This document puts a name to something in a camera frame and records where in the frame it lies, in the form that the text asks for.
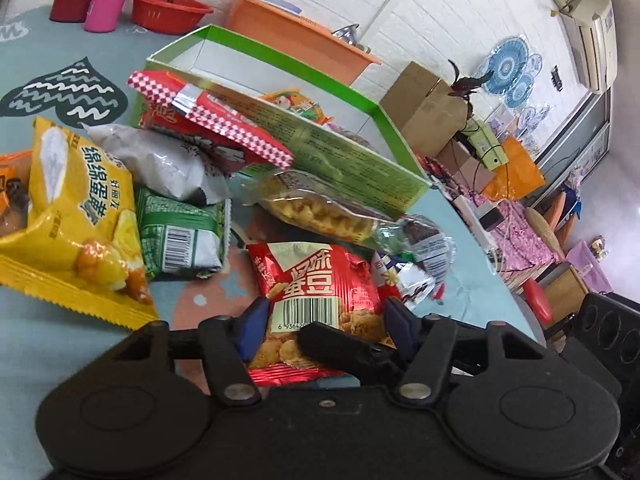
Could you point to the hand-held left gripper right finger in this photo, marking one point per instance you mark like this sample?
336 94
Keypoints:
400 327

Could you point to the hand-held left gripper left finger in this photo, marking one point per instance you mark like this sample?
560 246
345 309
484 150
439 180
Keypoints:
252 330

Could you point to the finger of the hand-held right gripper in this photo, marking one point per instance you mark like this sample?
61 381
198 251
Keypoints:
340 345

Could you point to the clear packet of yellow snacks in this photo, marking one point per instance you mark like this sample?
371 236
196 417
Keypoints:
320 215

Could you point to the green cardboard box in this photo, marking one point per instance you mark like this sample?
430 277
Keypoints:
325 145

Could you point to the red checkered snack packet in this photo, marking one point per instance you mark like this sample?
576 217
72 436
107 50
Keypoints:
220 120

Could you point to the yellow snack packet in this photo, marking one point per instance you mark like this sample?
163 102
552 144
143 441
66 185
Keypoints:
75 195

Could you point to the small white blue snack packet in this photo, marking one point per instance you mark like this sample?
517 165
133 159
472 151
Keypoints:
400 280

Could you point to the wooden box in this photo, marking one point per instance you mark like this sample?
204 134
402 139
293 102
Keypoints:
565 287

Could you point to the red stool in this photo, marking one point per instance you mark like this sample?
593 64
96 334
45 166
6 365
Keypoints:
537 300

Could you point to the woven straw item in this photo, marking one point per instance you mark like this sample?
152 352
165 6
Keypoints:
542 230

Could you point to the orange plastic chair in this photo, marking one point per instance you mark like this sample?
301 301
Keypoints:
560 207

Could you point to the small cardboard box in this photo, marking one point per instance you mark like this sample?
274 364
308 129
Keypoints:
470 172

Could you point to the orange bag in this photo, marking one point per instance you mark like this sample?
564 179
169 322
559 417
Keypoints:
520 170

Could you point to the brown snack packet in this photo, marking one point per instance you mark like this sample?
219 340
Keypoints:
347 134

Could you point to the small green box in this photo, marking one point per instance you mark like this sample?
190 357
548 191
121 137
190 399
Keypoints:
482 142

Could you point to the sliding glass door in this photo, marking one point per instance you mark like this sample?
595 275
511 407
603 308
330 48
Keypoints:
580 140

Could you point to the teal printed tablecloth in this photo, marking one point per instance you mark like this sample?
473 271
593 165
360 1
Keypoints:
40 360

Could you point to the brown cardboard box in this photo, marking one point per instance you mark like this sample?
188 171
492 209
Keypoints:
420 105

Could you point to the orange green snack packet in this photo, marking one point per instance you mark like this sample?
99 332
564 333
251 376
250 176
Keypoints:
287 100

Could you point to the dark dried flower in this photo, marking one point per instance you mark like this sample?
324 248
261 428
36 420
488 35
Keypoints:
467 84

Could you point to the shiny metal utensil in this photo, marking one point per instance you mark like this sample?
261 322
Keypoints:
346 34

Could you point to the orange plastic basin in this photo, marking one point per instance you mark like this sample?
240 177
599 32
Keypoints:
300 35

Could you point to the white air conditioner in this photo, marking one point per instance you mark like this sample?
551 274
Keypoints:
590 30

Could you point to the red plastic bowl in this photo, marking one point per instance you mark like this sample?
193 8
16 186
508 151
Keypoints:
165 15

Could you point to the pale blue plastic lid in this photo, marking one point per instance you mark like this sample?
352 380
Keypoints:
280 2

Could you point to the black wall hook rack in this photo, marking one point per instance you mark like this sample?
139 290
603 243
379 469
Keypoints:
556 79

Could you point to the group of blue wall plates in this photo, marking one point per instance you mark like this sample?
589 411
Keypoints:
505 65

